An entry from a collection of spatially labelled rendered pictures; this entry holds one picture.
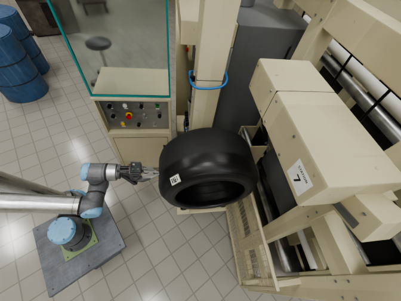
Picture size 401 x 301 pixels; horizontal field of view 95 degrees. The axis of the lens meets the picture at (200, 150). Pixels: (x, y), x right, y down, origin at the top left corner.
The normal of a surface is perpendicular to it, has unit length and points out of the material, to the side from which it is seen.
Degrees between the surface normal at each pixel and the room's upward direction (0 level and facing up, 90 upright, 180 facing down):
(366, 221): 90
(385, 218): 18
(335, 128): 0
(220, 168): 42
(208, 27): 90
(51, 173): 0
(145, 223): 0
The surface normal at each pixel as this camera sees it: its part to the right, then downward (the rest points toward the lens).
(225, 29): 0.11, 0.82
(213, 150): 0.07, -0.58
